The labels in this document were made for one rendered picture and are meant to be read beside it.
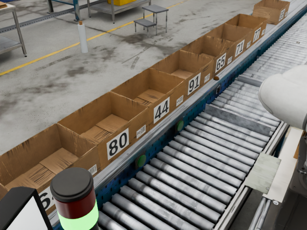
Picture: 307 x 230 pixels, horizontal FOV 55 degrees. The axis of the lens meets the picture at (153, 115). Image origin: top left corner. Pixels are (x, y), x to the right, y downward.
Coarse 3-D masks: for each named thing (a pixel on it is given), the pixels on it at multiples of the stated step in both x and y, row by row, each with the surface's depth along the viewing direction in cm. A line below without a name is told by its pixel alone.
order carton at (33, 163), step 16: (48, 128) 145; (64, 128) 145; (32, 144) 140; (48, 144) 148; (64, 144) 153; (80, 144) 143; (0, 160) 129; (16, 160) 136; (32, 160) 143; (48, 160) 148; (64, 160) 148; (80, 160) 128; (96, 160) 137; (0, 176) 131; (16, 176) 139; (32, 176) 140; (48, 176) 140
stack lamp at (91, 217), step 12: (60, 204) 35; (72, 204) 34; (84, 204) 35; (96, 204) 39; (60, 216) 37; (72, 216) 36; (84, 216) 36; (96, 216) 39; (72, 228) 37; (84, 228) 38
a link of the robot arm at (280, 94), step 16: (304, 64) 111; (272, 80) 108; (288, 80) 105; (304, 80) 102; (272, 96) 106; (288, 96) 102; (304, 96) 99; (272, 112) 109; (288, 112) 102; (304, 112) 98; (304, 128) 101
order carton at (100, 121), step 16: (112, 96) 174; (80, 112) 160; (96, 112) 170; (112, 112) 181; (128, 112) 172; (144, 112) 158; (80, 128) 164; (96, 128) 171; (112, 128) 170; (128, 128) 150; (96, 144) 134; (112, 160) 149
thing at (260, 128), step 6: (210, 108) 206; (216, 108) 203; (210, 114) 208; (216, 114) 205; (222, 114) 202; (228, 114) 199; (234, 114) 196; (228, 120) 201; (234, 120) 198; (240, 120) 196; (246, 120) 193; (252, 120) 190; (246, 126) 195; (252, 126) 192; (258, 126) 190; (264, 126) 187; (258, 132) 192; (264, 132) 189
